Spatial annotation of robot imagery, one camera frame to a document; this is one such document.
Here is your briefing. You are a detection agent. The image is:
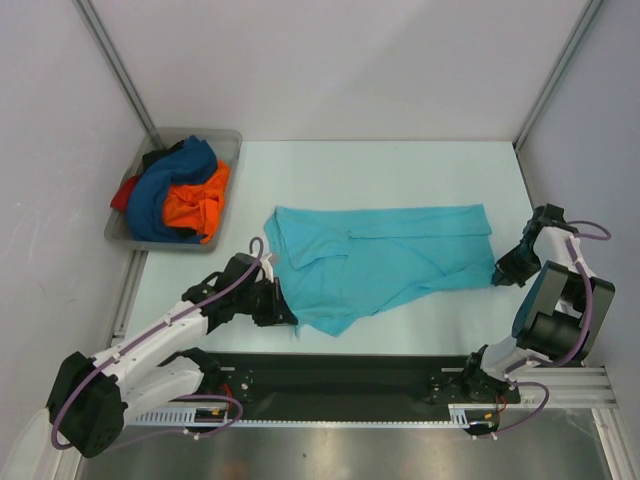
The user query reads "grey plastic tray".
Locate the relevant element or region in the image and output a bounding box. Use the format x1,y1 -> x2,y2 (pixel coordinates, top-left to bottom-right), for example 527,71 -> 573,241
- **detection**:
104,127 -> 243,254

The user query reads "white cable duct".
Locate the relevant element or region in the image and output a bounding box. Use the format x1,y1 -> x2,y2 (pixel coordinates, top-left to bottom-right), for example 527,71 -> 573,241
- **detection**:
130,406 -> 496,430

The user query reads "orange t-shirt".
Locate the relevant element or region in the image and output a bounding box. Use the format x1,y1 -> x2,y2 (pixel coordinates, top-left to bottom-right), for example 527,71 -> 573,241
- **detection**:
162,160 -> 231,244

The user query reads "red t-shirt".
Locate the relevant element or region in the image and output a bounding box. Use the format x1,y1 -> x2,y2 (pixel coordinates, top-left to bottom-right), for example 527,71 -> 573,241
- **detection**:
110,176 -> 139,212

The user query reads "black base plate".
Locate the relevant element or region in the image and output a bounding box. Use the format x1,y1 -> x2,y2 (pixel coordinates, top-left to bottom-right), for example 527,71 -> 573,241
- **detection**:
99,349 -> 586,424

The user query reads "black t-shirt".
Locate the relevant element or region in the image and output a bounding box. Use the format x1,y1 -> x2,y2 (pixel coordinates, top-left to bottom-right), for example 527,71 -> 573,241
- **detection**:
142,140 -> 184,172

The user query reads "dark blue t-shirt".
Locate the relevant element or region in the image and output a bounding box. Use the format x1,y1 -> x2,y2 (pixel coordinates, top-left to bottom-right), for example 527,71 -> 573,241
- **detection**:
125,136 -> 218,244

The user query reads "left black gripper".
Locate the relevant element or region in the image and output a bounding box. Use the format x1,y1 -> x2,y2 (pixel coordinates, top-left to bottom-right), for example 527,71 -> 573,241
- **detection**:
234,276 -> 297,326

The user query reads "aluminium corner post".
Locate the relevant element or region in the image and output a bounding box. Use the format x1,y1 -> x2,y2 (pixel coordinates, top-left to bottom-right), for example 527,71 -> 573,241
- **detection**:
72,0 -> 164,148
512,0 -> 607,155

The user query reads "light blue t-shirt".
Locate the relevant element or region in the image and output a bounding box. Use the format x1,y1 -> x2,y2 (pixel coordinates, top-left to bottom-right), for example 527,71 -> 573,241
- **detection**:
264,204 -> 494,337

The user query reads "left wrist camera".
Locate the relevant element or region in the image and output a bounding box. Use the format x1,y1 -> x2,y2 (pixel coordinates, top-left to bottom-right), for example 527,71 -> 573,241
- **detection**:
260,253 -> 279,276

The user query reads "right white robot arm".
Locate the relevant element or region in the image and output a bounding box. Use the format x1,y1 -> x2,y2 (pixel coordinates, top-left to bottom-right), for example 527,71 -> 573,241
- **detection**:
460,204 -> 615,403

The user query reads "right aluminium corner post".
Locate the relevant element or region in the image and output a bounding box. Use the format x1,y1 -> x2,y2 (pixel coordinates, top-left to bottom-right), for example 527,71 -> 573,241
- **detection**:
512,0 -> 607,155

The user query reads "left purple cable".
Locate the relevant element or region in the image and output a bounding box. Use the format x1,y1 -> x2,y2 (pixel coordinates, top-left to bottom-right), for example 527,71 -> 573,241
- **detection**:
49,236 -> 281,451

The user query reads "left aluminium corner post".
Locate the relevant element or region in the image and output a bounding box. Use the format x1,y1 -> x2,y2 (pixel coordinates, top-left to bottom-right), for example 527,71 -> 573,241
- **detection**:
72,0 -> 164,148

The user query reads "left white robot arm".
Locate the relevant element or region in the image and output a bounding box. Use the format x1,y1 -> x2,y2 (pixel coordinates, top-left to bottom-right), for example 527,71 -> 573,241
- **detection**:
46,253 -> 297,458

